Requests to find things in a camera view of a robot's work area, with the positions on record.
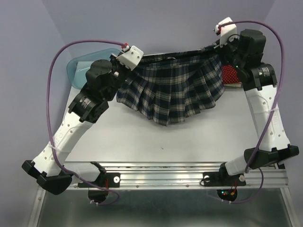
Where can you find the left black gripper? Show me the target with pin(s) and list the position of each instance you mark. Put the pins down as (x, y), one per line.
(113, 61)

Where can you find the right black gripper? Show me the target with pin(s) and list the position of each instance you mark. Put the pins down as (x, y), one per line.
(236, 41)

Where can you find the red polka dot skirt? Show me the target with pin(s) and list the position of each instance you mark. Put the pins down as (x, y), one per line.
(230, 75)

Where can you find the navy plaid skirt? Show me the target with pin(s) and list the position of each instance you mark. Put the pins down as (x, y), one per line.
(170, 87)

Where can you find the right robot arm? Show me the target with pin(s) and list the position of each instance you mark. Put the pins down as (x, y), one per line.
(273, 145)

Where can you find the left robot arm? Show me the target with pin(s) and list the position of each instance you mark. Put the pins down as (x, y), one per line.
(47, 168)

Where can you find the teal plastic basket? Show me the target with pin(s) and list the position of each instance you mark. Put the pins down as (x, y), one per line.
(76, 69)

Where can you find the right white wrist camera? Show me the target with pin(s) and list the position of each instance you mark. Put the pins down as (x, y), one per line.
(226, 30)

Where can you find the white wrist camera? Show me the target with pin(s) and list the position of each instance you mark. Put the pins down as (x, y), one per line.
(130, 57)
(226, 30)

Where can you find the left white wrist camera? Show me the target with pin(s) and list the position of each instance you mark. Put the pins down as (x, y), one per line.
(130, 57)

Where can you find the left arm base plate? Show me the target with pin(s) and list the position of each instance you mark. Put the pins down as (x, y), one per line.
(104, 180)

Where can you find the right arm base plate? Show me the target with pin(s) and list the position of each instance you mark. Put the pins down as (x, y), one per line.
(215, 179)

